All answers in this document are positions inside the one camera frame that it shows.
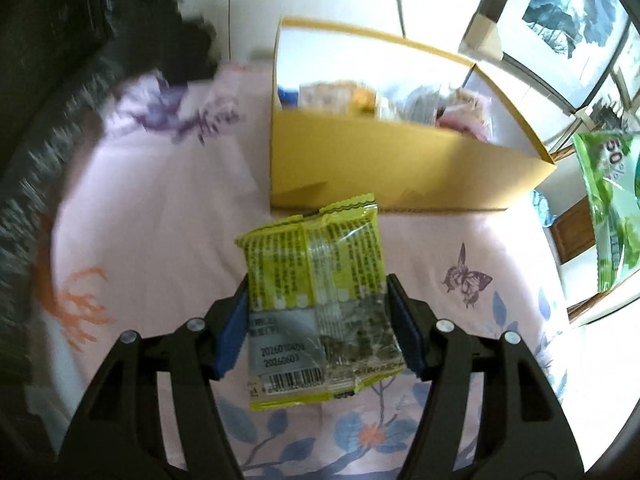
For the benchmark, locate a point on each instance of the dark carved wooden furniture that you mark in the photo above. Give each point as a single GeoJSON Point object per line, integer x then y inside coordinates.
{"type": "Point", "coordinates": [50, 35]}

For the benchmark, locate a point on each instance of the clear cracker packet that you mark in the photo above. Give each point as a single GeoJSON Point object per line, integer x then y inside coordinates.
{"type": "Point", "coordinates": [332, 96]}

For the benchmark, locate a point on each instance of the framed lotus painting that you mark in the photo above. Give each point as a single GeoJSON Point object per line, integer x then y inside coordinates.
{"type": "Point", "coordinates": [555, 5]}

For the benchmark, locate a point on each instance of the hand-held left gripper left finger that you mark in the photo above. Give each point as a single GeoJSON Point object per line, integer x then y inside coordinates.
{"type": "Point", "coordinates": [232, 340]}

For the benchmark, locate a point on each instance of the gold framed branch painting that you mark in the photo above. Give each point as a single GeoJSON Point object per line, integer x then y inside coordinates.
{"type": "Point", "coordinates": [617, 85]}

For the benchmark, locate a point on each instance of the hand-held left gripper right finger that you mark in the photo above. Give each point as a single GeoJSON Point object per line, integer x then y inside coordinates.
{"type": "Point", "coordinates": [407, 335]}

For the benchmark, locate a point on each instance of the green snack packet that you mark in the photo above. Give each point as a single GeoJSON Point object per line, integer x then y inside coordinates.
{"type": "Point", "coordinates": [615, 200]}

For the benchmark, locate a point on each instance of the lime yellow snack packet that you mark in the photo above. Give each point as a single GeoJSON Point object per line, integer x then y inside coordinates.
{"type": "Point", "coordinates": [320, 270]}

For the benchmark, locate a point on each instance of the light blue cloth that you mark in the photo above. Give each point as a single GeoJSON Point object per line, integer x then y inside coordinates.
{"type": "Point", "coordinates": [544, 210]}

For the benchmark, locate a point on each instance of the yellow cardboard box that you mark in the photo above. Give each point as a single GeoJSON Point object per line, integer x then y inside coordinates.
{"type": "Point", "coordinates": [375, 165]}

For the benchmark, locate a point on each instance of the pink floral blanket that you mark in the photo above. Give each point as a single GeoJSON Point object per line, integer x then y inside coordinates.
{"type": "Point", "coordinates": [165, 200]}

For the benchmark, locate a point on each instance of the blue snack packet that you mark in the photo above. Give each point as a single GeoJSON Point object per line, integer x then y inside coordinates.
{"type": "Point", "coordinates": [286, 99]}

